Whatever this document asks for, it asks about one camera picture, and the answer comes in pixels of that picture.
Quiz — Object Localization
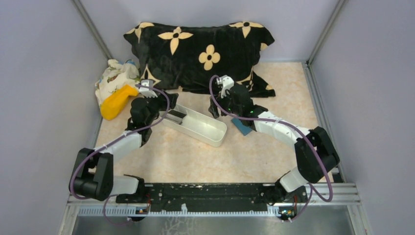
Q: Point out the black pillow with cream flowers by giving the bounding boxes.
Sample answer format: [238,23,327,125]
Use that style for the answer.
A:
[123,21,276,98]

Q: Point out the blue leather card holder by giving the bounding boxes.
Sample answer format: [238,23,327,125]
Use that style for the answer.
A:
[231,118,253,136]

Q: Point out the black cards in tray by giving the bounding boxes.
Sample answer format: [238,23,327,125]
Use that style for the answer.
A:
[165,110,187,125]

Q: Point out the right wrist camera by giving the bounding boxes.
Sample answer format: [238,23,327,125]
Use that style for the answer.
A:
[216,75,234,98]

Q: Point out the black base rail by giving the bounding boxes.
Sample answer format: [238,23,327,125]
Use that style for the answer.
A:
[115,182,309,213]

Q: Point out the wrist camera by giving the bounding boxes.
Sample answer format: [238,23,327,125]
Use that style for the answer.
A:
[137,79,158,98]
[216,75,234,98]

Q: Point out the floral patterned cloth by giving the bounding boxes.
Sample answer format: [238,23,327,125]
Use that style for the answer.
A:
[94,59,140,107]

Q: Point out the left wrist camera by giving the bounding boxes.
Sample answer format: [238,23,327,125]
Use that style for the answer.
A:
[137,79,158,98]

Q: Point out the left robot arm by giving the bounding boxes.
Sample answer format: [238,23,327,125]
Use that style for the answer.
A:
[69,93,179,201]

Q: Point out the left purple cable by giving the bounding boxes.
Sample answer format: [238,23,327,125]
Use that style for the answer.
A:
[69,84,170,199]

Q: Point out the yellow plastic object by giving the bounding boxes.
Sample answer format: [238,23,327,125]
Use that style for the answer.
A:
[100,85,139,120]

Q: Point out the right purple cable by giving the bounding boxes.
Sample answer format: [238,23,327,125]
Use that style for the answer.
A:
[209,75,334,203]

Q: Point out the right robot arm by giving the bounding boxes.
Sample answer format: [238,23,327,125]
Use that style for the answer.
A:
[209,84,340,199]

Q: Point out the white oblong plastic tray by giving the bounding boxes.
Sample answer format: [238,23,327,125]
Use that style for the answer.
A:
[162,104,228,147]

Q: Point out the purple cable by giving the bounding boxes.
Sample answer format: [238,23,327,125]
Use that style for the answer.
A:
[69,84,170,199]
[209,75,334,203]

